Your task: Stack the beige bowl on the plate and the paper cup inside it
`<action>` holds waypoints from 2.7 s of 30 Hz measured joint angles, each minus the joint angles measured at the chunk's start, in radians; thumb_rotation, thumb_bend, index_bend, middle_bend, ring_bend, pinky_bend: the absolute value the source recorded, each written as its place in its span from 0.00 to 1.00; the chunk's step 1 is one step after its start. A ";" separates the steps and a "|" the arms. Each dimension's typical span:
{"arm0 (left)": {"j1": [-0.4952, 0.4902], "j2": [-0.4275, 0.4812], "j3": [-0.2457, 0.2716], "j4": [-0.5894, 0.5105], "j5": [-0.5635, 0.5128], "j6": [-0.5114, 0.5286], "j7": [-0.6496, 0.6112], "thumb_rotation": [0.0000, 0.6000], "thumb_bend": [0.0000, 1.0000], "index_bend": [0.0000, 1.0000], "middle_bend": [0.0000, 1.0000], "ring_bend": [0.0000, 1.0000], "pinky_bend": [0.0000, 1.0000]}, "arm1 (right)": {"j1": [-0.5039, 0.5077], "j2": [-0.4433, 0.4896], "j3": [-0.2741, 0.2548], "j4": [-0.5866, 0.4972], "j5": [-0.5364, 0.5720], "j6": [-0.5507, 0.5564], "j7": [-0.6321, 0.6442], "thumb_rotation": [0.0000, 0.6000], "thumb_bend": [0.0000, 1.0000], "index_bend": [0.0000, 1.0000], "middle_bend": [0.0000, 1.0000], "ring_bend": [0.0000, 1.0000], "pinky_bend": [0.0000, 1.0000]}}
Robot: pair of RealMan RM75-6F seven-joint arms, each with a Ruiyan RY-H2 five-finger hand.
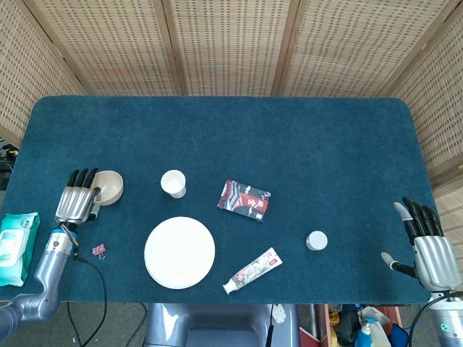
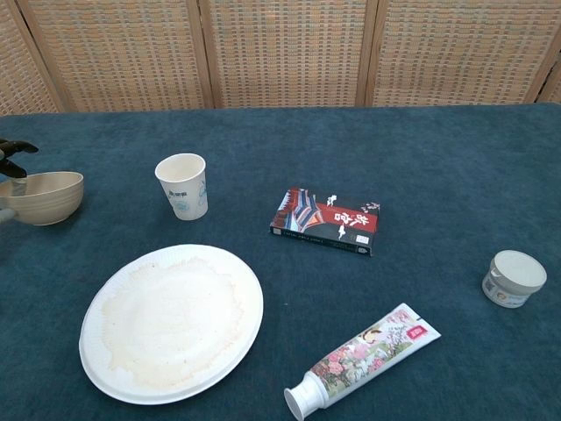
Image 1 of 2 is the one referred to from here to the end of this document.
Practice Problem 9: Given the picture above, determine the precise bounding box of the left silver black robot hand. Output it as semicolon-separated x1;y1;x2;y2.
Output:
54;168;102;227

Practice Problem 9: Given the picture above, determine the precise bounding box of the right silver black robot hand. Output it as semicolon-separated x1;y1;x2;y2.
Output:
381;197;463;292

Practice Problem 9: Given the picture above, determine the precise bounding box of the beige bowl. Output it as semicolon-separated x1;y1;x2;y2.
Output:
90;171;124;207

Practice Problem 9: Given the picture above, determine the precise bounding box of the white paper cup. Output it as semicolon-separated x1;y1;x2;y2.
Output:
160;169;187;199

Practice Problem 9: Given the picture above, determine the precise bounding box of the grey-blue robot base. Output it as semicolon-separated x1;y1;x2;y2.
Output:
144;302;301;347

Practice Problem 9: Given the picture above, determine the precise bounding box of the green wet wipes pack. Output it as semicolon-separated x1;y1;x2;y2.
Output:
0;211;41;287

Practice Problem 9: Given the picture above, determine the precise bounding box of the blue cloth bag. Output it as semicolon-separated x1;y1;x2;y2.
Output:
390;323;410;347

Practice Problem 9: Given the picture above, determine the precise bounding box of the blue spray bottle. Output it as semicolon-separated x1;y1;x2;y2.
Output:
356;317;375;347

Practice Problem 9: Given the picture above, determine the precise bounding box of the black cloth bundle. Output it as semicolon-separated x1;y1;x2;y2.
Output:
338;311;360;344

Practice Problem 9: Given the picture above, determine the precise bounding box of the white round plate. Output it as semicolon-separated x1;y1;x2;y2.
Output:
143;216;216;290

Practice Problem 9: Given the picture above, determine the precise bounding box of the small white lidded jar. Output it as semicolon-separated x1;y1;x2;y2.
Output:
305;230;329;252

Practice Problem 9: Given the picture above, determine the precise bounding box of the red storage crate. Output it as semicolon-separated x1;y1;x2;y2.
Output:
313;304;401;347

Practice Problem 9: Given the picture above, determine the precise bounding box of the grey metal pole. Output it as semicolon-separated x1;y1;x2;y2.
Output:
310;304;321;340

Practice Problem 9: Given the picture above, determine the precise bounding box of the bamboo folding screen panel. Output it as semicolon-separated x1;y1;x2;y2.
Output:
0;0;86;145
21;0;187;97
379;0;463;254
276;0;455;98
162;0;301;97

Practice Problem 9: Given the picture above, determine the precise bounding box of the white plastic part with holes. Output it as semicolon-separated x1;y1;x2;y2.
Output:
271;304;287;325

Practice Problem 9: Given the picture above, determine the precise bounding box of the red black card box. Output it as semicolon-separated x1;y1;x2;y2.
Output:
216;179;272;223

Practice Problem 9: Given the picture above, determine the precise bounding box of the floral toothpaste tube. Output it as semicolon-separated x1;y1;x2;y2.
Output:
222;247;283;296

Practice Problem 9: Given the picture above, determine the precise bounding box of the dark blue table mat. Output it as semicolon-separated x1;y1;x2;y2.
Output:
2;95;457;305

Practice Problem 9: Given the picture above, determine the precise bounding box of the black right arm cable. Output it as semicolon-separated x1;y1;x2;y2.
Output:
409;291;453;337

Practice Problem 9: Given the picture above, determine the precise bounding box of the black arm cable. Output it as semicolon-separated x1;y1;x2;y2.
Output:
73;254;109;347
409;291;453;337

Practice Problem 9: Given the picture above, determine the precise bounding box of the black equipment with cables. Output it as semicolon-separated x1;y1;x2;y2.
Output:
0;139;19;191

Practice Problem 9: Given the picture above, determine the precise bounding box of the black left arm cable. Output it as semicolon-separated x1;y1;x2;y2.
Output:
73;254;109;347

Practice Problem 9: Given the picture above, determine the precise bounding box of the black strap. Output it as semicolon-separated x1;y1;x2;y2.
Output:
266;304;274;347

